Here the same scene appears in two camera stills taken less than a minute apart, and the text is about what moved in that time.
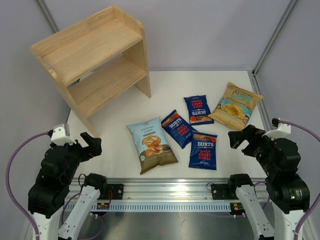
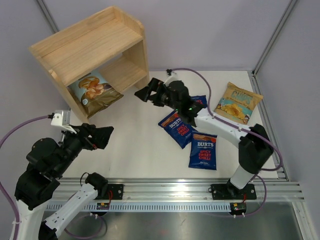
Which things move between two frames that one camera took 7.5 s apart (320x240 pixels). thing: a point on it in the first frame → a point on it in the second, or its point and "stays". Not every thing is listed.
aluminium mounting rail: (143, 189) stays
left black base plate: (113, 191) stays
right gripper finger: (252, 131) → (155, 84)
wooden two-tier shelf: (97, 60) stays
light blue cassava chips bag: (151, 144) → (94, 94)
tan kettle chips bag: (235, 106) stays
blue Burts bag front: (203, 151) stays
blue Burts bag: (178, 128) stays
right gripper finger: (236, 138) → (144, 94)
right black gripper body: (259, 146) → (163, 97)
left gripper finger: (89, 139) → (102, 133)
